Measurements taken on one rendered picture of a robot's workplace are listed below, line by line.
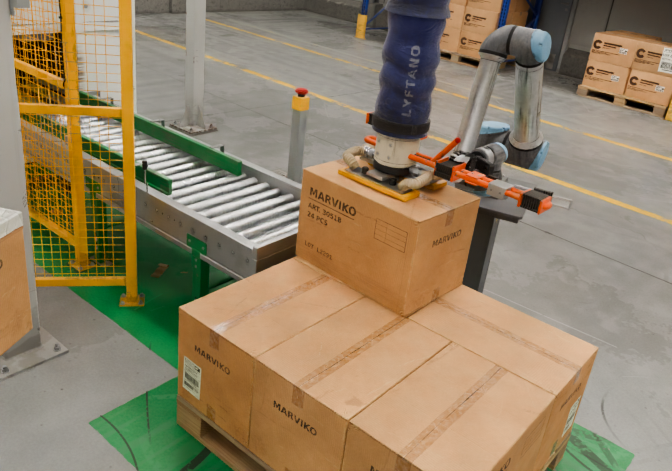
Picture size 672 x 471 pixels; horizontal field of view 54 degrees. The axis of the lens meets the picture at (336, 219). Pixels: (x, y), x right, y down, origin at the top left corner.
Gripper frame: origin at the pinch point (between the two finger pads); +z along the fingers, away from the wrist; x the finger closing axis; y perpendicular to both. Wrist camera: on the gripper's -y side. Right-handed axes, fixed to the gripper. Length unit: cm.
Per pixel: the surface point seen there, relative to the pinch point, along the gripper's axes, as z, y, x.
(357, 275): 23, 21, -47
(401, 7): 12, 26, 54
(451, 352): 27, -28, -53
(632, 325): -149, -46, -108
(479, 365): 26, -38, -53
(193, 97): -143, 351, -77
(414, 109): 5.6, 18.5, 19.3
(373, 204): 22.6, 18.4, -14.9
